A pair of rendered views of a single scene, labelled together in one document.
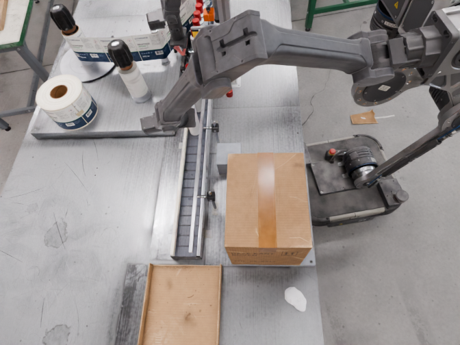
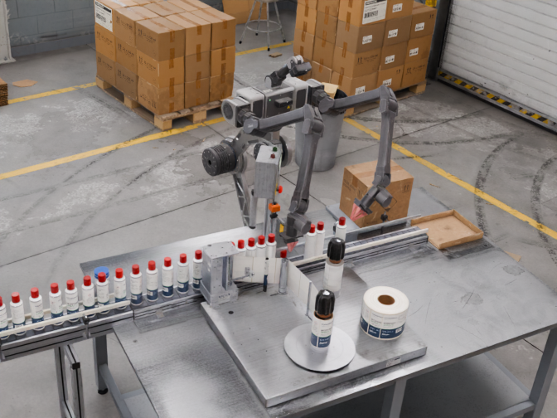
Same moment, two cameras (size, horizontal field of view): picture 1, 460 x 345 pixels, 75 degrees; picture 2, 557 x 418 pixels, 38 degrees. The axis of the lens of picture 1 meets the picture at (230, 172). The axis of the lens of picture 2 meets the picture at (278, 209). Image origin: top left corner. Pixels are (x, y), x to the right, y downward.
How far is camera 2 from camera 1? 4.27 m
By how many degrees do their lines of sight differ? 78
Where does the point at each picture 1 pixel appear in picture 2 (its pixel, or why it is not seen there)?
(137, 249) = (438, 258)
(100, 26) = (263, 366)
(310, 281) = not seen: hidden behind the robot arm
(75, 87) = (373, 292)
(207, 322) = (441, 221)
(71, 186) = (437, 308)
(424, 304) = not seen: hidden behind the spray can
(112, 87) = (337, 314)
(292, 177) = (361, 167)
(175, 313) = (450, 232)
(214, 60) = (393, 100)
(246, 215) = (394, 174)
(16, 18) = not seen: outside the picture
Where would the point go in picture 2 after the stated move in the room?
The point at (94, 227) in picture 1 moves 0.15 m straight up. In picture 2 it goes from (448, 283) to (453, 258)
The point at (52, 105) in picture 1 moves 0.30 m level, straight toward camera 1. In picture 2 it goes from (400, 297) to (409, 260)
